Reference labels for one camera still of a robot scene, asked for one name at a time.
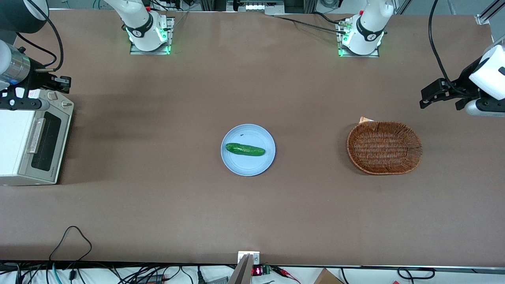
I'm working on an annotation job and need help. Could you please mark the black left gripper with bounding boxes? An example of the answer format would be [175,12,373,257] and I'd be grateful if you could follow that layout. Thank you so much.
[419,57,484,109]

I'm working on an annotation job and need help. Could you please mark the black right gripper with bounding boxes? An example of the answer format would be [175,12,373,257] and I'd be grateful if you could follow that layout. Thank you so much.
[12,47,72,100]

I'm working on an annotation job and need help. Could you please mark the toaster oven glass door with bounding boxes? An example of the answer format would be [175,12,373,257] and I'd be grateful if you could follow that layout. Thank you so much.
[18,106,74,184]

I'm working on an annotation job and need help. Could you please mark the white toaster oven body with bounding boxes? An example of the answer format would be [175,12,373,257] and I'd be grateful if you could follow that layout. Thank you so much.
[0,89,75,186]

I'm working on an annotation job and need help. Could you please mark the brown wicker oval basket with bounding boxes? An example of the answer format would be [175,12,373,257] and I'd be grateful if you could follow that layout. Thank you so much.
[346,121,423,176]

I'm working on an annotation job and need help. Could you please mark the green cucumber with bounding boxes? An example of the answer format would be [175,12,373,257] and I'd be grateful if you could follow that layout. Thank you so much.
[225,143,266,157]

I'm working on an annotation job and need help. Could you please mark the light blue round plate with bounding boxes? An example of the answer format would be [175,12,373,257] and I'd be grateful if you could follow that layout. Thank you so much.
[221,124,276,177]

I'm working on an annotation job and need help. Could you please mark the brown cardboard box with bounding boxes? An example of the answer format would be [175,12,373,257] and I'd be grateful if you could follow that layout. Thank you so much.
[313,268,345,284]

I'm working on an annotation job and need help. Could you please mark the black power adapter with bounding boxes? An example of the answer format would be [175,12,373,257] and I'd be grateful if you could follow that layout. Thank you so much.
[135,274,165,284]

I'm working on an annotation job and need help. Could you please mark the red alligator clip leads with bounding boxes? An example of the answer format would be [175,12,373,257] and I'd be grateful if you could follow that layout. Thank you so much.
[271,266,301,284]

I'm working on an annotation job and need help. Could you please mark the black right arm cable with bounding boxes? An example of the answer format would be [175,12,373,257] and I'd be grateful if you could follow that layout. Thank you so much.
[16,0,64,73]

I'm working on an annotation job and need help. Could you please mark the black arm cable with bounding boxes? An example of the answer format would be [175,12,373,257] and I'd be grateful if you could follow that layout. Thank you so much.
[428,0,467,96]
[16,0,64,73]

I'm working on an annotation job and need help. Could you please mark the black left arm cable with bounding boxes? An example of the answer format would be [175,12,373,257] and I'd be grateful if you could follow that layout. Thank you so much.
[428,0,467,96]

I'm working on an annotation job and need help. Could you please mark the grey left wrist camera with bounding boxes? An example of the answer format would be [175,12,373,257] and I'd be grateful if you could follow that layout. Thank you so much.
[456,98,505,117]

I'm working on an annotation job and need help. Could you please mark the silver aluminium extrusion rail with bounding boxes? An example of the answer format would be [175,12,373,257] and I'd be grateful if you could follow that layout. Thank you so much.
[475,0,505,26]

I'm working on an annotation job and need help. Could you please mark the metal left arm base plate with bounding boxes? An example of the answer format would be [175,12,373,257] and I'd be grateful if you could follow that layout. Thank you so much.
[336,18,382,58]

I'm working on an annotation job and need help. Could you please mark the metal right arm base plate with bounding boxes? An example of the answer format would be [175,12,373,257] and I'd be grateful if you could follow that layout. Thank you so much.
[129,17,175,56]

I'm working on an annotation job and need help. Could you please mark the short black curved cable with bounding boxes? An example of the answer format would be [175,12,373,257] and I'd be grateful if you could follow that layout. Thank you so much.
[314,11,344,26]

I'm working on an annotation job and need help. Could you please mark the black looped thin cable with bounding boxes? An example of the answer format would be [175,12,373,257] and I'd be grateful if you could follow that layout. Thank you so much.
[49,226,93,263]

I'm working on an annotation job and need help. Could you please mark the long black table cable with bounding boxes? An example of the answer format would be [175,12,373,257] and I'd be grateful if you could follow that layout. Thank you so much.
[272,15,348,35]

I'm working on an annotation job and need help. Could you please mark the black coiled floor cable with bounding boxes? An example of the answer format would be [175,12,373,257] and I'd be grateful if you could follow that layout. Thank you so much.
[397,267,436,280]

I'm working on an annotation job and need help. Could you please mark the aluminium frame with light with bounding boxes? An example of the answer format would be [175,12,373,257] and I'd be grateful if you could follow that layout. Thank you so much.
[226,0,285,15]

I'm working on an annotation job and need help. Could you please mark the silver camera mount bracket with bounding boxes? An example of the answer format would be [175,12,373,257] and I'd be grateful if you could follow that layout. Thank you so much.
[238,251,261,265]

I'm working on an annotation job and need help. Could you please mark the grey aluminium mount bar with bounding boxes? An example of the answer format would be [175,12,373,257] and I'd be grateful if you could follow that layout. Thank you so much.
[228,254,254,284]

